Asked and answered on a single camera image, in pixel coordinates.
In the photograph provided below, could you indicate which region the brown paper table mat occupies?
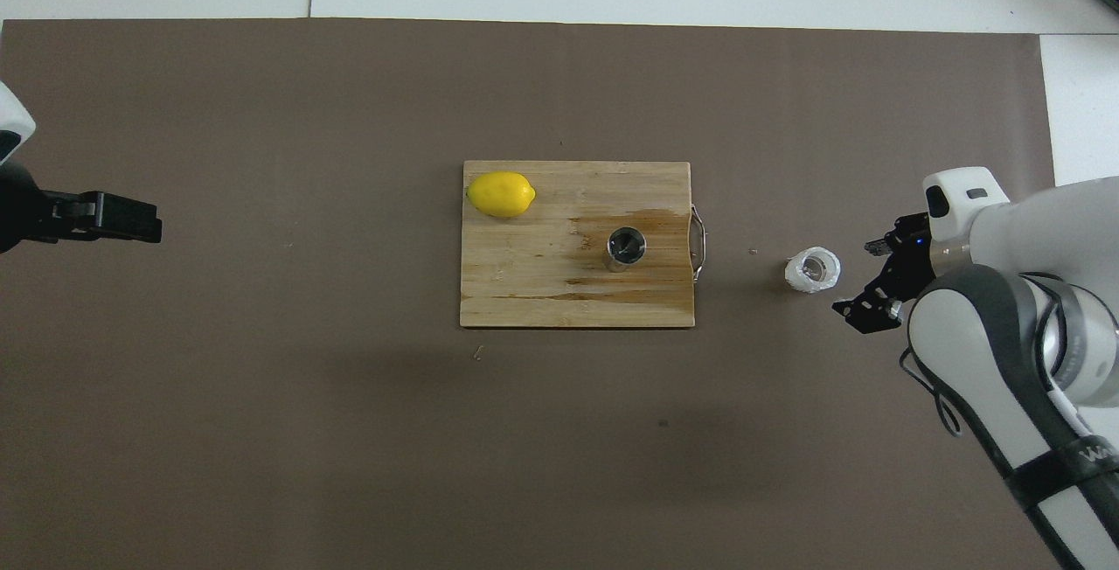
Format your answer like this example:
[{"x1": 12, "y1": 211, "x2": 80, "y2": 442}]
[{"x1": 0, "y1": 17, "x2": 1098, "y2": 570}]

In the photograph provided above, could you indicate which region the yellow lemon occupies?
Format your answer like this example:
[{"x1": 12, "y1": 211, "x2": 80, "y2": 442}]
[{"x1": 466, "y1": 170, "x2": 537, "y2": 219}]

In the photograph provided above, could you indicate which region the wooden cutting board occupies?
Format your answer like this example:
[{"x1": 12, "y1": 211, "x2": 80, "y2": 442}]
[{"x1": 459, "y1": 160, "x2": 707, "y2": 330}]

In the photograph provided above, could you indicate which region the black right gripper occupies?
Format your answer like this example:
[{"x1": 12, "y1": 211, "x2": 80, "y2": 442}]
[{"x1": 831, "y1": 212, "x2": 935, "y2": 334}]

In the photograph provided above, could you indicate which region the steel double jigger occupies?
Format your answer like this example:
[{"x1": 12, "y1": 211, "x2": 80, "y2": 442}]
[{"x1": 607, "y1": 226, "x2": 649, "y2": 274}]

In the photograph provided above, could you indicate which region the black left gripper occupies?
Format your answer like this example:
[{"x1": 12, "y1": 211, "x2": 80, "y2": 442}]
[{"x1": 0, "y1": 159, "x2": 163, "y2": 255}]

